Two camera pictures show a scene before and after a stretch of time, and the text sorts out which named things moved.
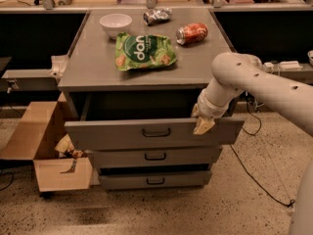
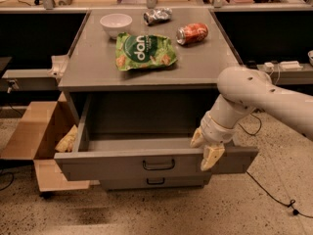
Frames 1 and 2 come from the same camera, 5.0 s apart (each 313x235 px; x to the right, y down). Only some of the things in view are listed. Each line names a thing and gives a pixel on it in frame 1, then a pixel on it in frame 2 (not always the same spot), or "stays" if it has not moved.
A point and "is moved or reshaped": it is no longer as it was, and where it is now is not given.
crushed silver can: (157, 15) stays
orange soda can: (192, 33) stays
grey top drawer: (141, 133) is moved or reshaped
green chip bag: (138, 52) stays
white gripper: (208, 109) -> (214, 131)
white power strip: (286, 66) stays
